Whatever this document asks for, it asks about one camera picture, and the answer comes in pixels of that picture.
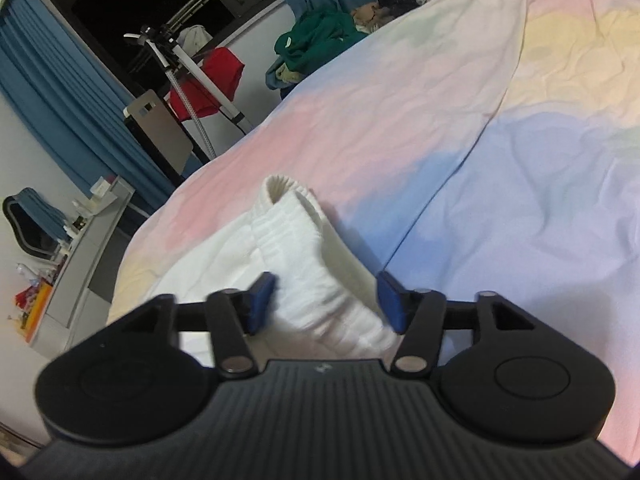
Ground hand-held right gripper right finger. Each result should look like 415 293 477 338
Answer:
377 270 542 375

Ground white vanity desk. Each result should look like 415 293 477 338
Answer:
25 177 137 347

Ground orange tray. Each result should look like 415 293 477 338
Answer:
22 280 54 344

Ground white sweatpants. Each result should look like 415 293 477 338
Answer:
164 174 402 362

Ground dark window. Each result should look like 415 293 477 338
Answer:
42 0 282 107

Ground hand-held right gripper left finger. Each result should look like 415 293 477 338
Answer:
112 272 279 379

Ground pastel tie-dye bed blanket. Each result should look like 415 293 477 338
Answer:
107 0 640 463

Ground beige cloth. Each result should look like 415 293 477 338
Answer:
350 2 397 37

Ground garment steamer stand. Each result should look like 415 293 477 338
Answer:
123 24 254 162

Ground white hanging cloth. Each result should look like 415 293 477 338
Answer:
177 25 214 55

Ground green garment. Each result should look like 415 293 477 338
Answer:
274 2 372 75

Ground white tissue box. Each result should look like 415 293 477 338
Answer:
91 175 119 199

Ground red garment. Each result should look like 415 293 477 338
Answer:
169 47 246 122

